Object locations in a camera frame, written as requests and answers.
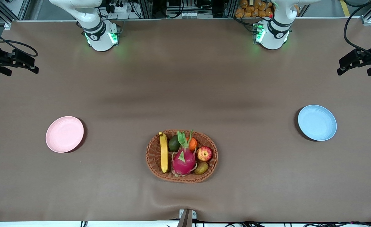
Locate yellow banana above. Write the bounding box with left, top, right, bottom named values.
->
left=159, top=131, right=169, bottom=173

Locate red yellow apple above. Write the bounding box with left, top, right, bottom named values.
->
left=197, top=146, right=213, bottom=162

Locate light blue plate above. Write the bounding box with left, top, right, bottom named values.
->
left=297, top=105, right=338, bottom=142

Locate pink plate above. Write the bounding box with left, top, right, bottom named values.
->
left=45, top=116, right=85, bottom=153

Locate white power strip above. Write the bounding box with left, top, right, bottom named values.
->
left=105, top=0, right=135, bottom=13

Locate orange snack bag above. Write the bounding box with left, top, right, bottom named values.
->
left=235, top=0, right=275, bottom=18

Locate brown wicker basket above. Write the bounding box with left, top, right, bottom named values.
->
left=146, top=129, right=219, bottom=183

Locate brown table cloth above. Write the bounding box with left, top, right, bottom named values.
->
left=0, top=17, right=371, bottom=223

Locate dark green avocado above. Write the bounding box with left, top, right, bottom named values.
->
left=168, top=135, right=181, bottom=152

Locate orange tangerine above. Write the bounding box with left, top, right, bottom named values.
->
left=186, top=137, right=198, bottom=152

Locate brown kiwi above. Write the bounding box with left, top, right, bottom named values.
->
left=194, top=161, right=209, bottom=175

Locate pink dragon fruit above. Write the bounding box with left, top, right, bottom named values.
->
left=172, top=129, right=198, bottom=177

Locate silver metal bracket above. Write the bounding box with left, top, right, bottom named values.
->
left=177, top=209, right=197, bottom=227

